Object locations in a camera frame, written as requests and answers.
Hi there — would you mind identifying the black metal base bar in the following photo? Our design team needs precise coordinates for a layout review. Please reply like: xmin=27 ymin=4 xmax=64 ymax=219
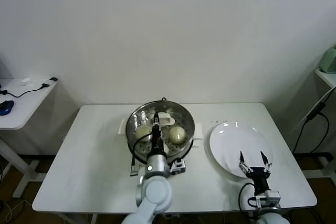
xmin=293 ymin=152 xmax=334 ymax=162

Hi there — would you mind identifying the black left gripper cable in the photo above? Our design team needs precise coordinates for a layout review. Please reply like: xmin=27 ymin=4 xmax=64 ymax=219
xmin=130 ymin=133 xmax=153 ymax=177

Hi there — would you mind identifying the white shelf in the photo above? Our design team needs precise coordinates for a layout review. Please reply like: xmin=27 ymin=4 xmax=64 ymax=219
xmin=314 ymin=68 xmax=336 ymax=90

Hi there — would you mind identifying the thin black desk cable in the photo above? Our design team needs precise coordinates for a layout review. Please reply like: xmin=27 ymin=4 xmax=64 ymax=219
xmin=0 ymin=83 xmax=50 ymax=98

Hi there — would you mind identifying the black power cable with adapter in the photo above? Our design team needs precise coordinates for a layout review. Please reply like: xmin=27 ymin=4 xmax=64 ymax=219
xmin=292 ymin=102 xmax=330 ymax=154

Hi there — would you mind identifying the glass lid with cream handle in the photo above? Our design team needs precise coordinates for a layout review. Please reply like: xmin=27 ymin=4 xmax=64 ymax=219
xmin=125 ymin=100 xmax=196 ymax=161

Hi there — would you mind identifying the white steamed baozi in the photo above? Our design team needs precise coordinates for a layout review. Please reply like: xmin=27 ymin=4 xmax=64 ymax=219
xmin=169 ymin=126 xmax=187 ymax=145
xmin=135 ymin=125 xmax=153 ymax=141

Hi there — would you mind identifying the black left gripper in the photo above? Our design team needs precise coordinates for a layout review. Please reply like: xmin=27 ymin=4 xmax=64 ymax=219
xmin=150 ymin=112 xmax=165 ymax=154

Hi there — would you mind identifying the blue computer mouse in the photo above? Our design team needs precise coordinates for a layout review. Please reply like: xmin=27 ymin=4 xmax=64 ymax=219
xmin=0 ymin=100 xmax=14 ymax=116

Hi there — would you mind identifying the white cord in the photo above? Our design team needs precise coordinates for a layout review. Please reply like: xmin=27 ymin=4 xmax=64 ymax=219
xmin=296 ymin=86 xmax=336 ymax=130

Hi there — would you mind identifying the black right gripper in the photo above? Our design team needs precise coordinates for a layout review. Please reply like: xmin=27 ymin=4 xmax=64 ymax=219
xmin=238 ymin=150 xmax=273 ymax=193

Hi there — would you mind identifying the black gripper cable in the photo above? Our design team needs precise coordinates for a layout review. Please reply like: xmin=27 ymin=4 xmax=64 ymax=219
xmin=238 ymin=182 xmax=257 ymax=218
xmin=130 ymin=133 xmax=153 ymax=177

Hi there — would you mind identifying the white side table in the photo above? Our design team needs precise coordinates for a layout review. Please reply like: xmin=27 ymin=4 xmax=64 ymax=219
xmin=0 ymin=78 xmax=58 ymax=198

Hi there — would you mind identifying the perforated steel steamer basket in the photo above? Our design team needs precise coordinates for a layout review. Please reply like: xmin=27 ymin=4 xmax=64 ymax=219
xmin=117 ymin=97 xmax=204 ymax=162

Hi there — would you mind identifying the pale green appliance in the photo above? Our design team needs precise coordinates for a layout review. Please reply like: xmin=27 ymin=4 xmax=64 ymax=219
xmin=319 ymin=46 xmax=336 ymax=74

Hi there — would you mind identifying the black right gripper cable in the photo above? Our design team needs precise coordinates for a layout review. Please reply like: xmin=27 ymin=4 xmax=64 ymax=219
xmin=238 ymin=182 xmax=257 ymax=218

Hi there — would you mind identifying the white round plate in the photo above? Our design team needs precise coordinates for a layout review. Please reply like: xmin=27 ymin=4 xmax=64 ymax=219
xmin=209 ymin=121 xmax=274 ymax=180

